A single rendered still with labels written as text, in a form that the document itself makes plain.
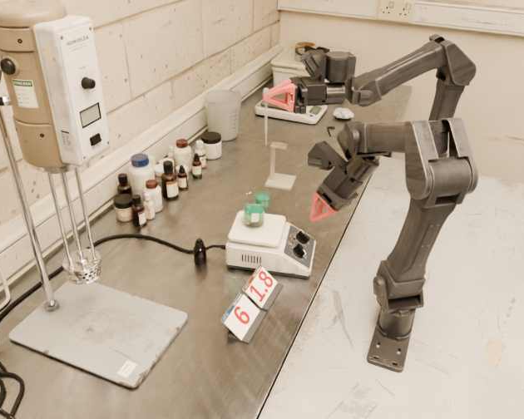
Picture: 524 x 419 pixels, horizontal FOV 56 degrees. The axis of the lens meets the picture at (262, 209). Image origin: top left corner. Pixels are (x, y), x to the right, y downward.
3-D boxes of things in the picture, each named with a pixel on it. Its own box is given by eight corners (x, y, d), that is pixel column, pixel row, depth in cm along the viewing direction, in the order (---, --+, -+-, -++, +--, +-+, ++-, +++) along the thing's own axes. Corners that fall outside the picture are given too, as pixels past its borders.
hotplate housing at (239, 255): (315, 247, 124) (318, 221, 120) (309, 281, 114) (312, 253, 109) (229, 235, 128) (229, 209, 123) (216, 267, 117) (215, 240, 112)
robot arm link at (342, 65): (331, 60, 116) (380, 57, 117) (322, 49, 123) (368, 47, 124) (327, 106, 122) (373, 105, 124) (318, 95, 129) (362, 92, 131)
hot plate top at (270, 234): (286, 219, 121) (286, 215, 120) (279, 248, 111) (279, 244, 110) (239, 212, 123) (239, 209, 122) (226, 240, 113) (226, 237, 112)
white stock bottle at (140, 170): (150, 205, 139) (145, 165, 132) (126, 201, 140) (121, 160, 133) (161, 193, 144) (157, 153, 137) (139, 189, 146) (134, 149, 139)
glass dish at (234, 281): (219, 284, 112) (219, 277, 111) (237, 273, 115) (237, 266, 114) (235, 296, 109) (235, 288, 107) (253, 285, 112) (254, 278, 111)
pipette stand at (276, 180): (296, 178, 154) (299, 140, 147) (290, 190, 148) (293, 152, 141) (271, 174, 156) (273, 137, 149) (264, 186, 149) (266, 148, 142)
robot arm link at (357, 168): (336, 160, 109) (355, 137, 106) (355, 166, 112) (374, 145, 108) (346, 181, 105) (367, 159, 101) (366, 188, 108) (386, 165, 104)
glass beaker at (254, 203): (269, 227, 117) (270, 198, 112) (250, 234, 114) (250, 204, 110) (255, 215, 121) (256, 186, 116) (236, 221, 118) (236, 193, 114)
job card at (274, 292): (283, 285, 112) (284, 271, 110) (268, 311, 105) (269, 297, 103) (259, 278, 114) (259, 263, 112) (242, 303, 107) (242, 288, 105)
